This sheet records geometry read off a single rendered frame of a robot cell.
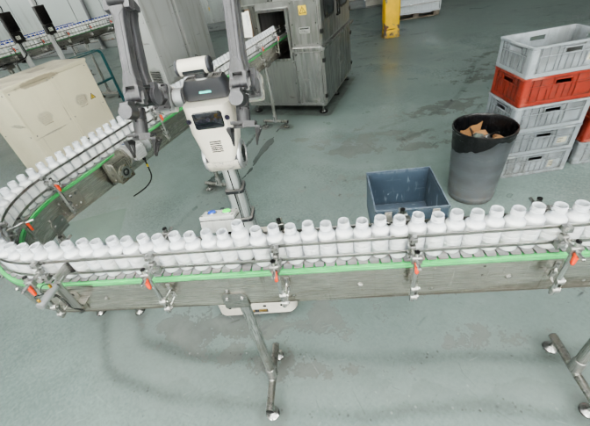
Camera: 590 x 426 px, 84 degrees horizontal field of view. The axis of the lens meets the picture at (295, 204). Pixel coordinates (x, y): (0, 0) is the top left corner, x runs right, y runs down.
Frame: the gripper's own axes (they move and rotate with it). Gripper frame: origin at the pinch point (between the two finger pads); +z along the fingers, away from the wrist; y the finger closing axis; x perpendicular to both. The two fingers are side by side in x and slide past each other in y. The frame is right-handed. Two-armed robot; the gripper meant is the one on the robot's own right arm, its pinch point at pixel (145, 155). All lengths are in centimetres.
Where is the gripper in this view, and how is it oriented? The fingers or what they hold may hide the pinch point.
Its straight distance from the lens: 156.3
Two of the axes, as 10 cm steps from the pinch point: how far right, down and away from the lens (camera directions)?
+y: 10.0, -0.8, -0.3
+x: 0.2, -1.7, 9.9
